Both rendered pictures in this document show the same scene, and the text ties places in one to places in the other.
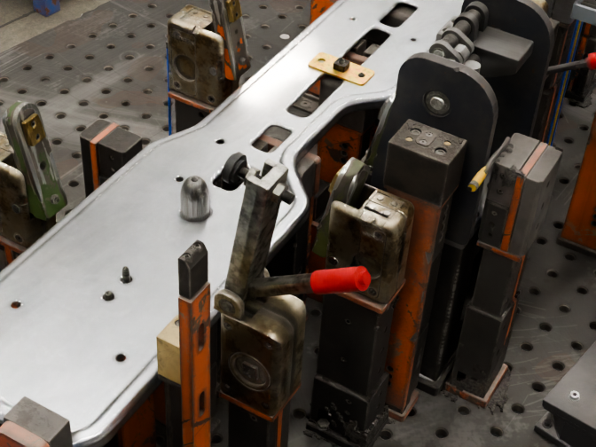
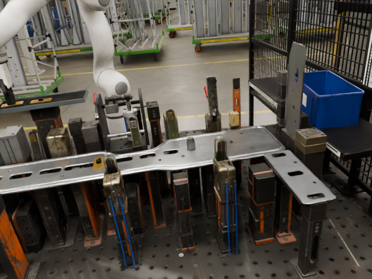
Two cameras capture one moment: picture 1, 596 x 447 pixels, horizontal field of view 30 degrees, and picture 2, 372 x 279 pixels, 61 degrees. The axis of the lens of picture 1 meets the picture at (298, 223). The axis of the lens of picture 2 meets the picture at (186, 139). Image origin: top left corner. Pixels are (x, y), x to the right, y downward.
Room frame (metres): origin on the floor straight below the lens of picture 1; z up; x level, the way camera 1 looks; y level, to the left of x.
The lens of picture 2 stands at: (1.54, 0.97, 1.56)
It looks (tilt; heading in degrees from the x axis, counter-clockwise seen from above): 27 degrees down; 235
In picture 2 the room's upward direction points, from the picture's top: 6 degrees counter-clockwise
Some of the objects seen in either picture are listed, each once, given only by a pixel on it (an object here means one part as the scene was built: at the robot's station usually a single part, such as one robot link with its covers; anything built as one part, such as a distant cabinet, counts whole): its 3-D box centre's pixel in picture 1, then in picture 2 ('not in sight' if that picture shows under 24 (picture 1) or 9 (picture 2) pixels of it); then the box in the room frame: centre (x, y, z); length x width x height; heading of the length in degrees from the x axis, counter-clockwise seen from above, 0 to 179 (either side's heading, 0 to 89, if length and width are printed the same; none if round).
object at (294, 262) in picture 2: not in sight; (310, 237); (0.85, 0.58, 0.84); 0.11 x 0.06 x 0.29; 62
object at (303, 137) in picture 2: not in sight; (306, 176); (0.63, 0.42, 0.88); 0.08 x 0.08 x 0.36; 62
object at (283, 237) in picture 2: not in sight; (283, 201); (0.77, 0.42, 0.84); 0.11 x 0.06 x 0.29; 62
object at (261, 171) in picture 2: not in sight; (260, 203); (0.83, 0.37, 0.84); 0.11 x 0.10 x 0.28; 62
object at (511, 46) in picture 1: (445, 199); (128, 146); (1.04, -0.18, 0.94); 0.18 x 0.13 x 0.49; 152
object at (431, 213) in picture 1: (405, 283); (158, 148); (0.93, -0.13, 0.91); 0.07 x 0.05 x 0.42; 62
